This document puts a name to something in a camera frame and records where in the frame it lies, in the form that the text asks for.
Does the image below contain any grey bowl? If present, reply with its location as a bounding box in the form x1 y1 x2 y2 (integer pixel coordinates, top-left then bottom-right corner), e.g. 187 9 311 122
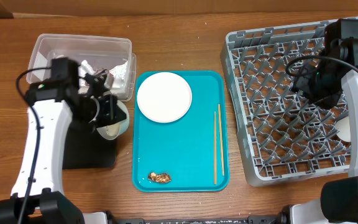
96 100 129 141

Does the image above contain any white napkin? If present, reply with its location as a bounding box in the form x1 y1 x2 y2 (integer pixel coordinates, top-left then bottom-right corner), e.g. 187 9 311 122
79 59 129 95

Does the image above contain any red foil wrapper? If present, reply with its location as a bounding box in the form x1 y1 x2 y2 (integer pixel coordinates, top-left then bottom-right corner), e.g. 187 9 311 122
94 69 114 82

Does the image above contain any small white cup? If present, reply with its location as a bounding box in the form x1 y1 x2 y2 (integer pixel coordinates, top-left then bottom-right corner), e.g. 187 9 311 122
335 116 351 142

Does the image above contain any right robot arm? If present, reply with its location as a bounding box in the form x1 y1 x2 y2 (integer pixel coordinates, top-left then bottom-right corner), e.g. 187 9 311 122
282 38 358 223

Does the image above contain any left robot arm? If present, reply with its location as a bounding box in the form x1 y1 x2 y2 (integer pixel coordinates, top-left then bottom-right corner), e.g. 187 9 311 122
0 82 129 223

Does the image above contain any black tray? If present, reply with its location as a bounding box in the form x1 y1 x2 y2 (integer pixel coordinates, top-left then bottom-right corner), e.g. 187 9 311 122
63 120 117 169

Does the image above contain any clear plastic bin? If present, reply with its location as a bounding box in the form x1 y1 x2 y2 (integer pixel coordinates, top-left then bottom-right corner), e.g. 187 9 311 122
28 34 136 101

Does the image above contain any large pink plate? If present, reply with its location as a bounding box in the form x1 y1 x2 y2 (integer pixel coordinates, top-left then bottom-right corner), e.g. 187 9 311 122
136 72 193 123

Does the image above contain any grey dish rack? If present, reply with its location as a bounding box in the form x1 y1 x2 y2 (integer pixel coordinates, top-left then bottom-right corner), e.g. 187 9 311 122
221 17 358 187

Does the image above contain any brown food scrap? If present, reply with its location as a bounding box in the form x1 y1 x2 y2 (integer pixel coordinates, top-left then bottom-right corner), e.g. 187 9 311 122
148 172 172 184

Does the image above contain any teal plastic tray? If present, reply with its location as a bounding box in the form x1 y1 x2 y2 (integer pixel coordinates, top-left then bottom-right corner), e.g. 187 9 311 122
132 70 230 193

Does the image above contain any right wooden chopstick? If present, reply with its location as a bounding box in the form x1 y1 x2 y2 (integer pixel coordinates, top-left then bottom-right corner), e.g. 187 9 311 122
218 104 225 176

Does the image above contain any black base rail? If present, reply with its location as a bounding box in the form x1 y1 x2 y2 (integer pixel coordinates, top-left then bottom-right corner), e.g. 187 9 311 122
82 207 291 224

